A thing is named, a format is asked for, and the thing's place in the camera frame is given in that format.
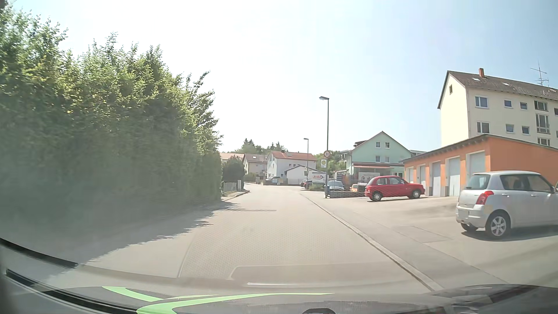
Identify white house with red roof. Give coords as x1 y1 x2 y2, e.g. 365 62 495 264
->
266 151 318 185

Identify group of distant trees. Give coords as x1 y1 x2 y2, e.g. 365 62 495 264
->
235 138 288 155

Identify cream house with brown roof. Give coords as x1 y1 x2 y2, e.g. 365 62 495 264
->
242 154 268 179

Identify dark green bush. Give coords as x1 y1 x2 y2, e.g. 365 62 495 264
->
222 156 246 184

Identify round speed limit sign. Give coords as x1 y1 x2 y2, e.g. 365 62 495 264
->
320 150 332 199

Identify grey pavement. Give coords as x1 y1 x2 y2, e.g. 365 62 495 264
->
220 189 250 202

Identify grey asphalt road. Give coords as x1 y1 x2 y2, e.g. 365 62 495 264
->
52 183 441 292

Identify pale green house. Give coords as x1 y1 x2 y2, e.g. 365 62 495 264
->
344 131 414 184

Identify red small car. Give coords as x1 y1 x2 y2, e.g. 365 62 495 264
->
364 176 425 202

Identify car's own bonnet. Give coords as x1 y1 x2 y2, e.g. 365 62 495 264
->
0 239 558 314

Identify grey paved forecourt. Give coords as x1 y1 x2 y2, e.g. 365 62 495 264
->
301 192 558 289

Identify tall green hedge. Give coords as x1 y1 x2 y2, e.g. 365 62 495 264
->
0 4 224 245

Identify orange garage building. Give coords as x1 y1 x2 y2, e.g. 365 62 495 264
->
402 134 558 198

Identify white multi-storey house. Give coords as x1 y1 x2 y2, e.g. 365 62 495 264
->
437 67 558 148

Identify silver hatchback car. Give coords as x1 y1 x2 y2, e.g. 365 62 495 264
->
455 170 558 240

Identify tall grey lamp post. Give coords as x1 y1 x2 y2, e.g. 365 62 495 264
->
319 96 330 199

